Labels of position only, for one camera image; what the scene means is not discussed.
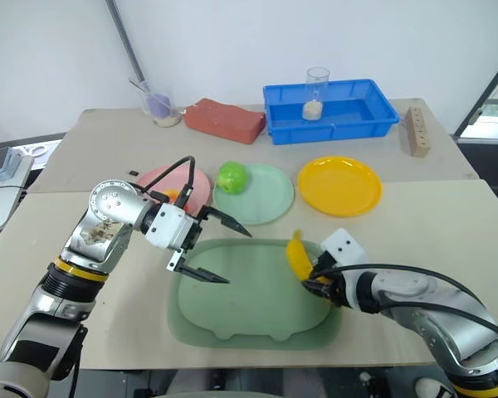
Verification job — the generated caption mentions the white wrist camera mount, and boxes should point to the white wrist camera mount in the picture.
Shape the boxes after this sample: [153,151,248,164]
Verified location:
[144,202,195,250]
[320,227,370,271]

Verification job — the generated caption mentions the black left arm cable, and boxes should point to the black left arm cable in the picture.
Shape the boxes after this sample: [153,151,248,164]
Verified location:
[128,155,198,210]

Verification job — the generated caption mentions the white rounded object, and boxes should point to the white rounded object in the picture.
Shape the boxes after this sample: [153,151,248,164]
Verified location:
[414,376,443,398]

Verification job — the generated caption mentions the grey threaded metal rod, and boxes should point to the grey threaded metal rod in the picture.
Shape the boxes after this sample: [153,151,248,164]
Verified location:
[105,0,149,86]

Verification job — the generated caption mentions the wooden block with holes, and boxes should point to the wooden block with holes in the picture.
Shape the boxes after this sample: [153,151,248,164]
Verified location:
[398,105,434,159]

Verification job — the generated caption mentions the red brick block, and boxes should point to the red brick block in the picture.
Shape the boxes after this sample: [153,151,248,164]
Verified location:
[183,97,268,146]

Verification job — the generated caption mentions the yellow banana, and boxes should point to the yellow banana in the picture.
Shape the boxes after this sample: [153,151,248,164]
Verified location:
[285,229,330,287]

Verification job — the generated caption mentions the green apple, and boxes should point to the green apple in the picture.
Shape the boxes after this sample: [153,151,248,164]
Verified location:
[216,160,251,196]

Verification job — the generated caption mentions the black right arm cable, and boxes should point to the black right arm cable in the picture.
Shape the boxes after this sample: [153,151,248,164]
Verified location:
[309,262,498,361]

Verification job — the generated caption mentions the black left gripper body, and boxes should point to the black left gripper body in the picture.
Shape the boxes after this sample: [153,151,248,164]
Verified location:
[177,209,212,255]

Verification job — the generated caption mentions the green plate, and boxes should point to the green plate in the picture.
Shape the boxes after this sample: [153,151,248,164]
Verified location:
[212,162,295,226]

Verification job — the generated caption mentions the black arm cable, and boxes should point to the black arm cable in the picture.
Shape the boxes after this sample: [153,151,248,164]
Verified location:
[309,262,498,361]
[128,155,198,210]

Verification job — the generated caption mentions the clear tall glass cup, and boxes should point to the clear tall glass cup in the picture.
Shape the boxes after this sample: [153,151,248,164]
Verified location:
[301,66,331,123]

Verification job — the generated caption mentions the grey device box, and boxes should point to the grey device box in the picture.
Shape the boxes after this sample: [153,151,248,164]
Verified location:
[0,146,36,187]

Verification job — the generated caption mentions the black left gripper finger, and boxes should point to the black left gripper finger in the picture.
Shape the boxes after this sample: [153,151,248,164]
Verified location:
[196,204,253,239]
[166,248,231,285]

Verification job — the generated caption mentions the grey side desk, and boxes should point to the grey side desk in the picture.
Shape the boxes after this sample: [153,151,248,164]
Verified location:
[0,139,64,238]

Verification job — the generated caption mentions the yellow plate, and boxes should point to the yellow plate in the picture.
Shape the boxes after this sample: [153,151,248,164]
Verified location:
[296,155,384,219]

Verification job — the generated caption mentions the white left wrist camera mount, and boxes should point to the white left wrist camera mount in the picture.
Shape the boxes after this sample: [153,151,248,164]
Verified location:
[144,202,195,250]

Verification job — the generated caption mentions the green rounded tray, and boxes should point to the green rounded tray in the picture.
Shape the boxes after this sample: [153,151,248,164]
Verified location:
[167,237,344,352]

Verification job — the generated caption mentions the pink plate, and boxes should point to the pink plate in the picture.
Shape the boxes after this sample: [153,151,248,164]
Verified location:
[134,164,213,217]

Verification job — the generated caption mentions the black window frame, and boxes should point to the black window frame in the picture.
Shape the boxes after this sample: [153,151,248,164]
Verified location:
[452,46,498,144]

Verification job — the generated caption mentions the clear glass beaker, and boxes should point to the clear glass beaker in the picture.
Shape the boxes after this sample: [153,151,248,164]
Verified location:
[128,75,184,129]

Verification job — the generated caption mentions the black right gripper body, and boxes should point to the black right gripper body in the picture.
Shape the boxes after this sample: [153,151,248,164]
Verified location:
[313,250,352,308]

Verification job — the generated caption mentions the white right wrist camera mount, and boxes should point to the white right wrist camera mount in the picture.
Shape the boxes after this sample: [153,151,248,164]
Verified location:
[320,227,370,271]

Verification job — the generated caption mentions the blue plastic bin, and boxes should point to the blue plastic bin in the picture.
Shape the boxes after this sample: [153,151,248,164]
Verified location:
[261,78,401,147]

